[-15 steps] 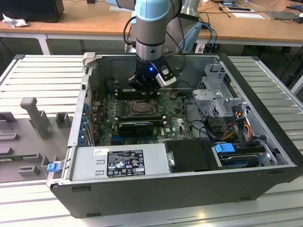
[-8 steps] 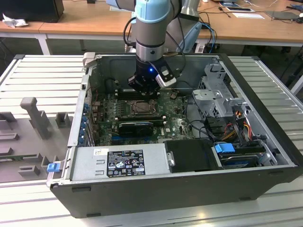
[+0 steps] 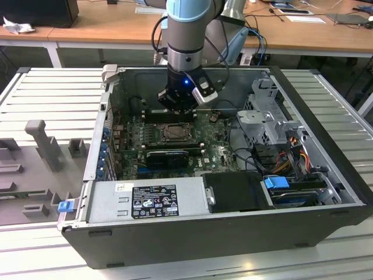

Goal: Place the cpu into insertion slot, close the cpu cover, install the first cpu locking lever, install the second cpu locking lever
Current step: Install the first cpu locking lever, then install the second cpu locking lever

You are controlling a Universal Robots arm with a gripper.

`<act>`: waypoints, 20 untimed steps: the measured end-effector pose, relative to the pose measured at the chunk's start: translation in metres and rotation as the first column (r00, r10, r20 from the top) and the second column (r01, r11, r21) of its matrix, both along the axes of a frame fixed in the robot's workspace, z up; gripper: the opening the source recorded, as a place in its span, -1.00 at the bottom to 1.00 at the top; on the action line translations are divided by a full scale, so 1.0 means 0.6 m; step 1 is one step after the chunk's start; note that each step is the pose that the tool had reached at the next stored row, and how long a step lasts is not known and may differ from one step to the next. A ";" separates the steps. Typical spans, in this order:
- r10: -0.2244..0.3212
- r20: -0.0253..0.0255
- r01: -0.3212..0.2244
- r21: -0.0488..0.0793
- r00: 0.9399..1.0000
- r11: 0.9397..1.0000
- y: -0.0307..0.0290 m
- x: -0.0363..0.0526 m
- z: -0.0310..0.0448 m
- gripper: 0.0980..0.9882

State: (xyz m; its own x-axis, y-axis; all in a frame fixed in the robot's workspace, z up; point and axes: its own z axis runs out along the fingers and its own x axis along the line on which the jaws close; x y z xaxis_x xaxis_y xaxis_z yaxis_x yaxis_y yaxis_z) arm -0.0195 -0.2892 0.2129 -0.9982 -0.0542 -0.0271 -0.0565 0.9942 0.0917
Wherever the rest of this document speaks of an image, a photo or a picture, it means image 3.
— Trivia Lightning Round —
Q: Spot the metal CPU socket cover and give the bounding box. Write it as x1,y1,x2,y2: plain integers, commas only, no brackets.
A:
161,124,195,144

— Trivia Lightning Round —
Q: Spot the black CPU socket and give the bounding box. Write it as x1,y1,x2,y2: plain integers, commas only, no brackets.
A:
159,122,199,144

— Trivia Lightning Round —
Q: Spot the green motherboard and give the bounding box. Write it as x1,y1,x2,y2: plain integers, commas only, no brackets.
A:
116,112,242,180

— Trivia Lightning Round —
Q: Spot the black graphics card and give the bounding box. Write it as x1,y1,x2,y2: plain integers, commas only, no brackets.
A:
145,150,189,169

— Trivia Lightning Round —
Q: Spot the silver metal drive cage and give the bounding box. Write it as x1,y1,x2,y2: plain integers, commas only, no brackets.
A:
235,78,309,148

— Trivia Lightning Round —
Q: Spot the black plastic shroud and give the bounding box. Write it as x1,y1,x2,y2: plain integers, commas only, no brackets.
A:
201,171,272,213

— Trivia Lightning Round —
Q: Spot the long wooden desk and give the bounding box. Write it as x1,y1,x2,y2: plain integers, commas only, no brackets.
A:
0,0,373,68

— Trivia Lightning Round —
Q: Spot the blue disk carrier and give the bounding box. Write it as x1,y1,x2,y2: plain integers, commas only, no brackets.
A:
263,176,289,192

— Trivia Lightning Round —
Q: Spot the grey power supply unit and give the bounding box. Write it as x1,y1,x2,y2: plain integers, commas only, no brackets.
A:
87,177,210,224

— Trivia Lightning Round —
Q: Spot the black open PC case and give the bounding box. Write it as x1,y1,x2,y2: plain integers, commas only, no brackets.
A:
57,64,373,271

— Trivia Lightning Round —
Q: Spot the black hard disk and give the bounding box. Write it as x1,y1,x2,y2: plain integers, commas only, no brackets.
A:
269,189,320,208

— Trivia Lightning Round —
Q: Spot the grey parts rack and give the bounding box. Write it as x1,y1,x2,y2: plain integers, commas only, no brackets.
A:
0,119,94,227

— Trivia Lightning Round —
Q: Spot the white paper sheet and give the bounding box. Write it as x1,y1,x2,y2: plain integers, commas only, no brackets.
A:
287,15,326,24

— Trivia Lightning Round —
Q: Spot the black computer box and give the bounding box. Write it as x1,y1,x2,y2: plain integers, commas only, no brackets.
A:
0,0,79,29

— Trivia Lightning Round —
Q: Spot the crumpled white paper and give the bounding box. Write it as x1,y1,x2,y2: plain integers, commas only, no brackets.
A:
2,16,36,35

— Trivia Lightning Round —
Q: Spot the dark grey tablet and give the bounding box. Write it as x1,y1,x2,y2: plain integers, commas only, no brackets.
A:
328,13,371,26

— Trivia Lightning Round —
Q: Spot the green circuit board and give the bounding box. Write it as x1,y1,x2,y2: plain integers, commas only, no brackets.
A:
0,191,47,198

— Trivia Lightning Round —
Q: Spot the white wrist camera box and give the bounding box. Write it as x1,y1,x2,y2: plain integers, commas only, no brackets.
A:
191,76,219,105

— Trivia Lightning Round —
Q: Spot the thin red wire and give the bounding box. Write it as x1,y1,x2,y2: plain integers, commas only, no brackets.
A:
112,107,122,129

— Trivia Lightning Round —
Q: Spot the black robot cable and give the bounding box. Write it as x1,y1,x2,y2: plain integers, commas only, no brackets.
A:
151,16,170,56

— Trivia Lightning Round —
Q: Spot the black internal cable bundle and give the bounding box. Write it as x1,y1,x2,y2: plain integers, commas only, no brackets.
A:
227,116,276,173

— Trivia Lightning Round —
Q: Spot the grey desk cable hatch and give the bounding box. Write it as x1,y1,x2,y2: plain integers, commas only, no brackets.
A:
135,6,164,15

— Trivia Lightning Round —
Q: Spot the blue cable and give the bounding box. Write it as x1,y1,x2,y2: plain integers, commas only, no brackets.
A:
247,27,268,67

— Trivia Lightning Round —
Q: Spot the yellow red wire bundle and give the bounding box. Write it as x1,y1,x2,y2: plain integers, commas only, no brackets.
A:
273,136,310,173

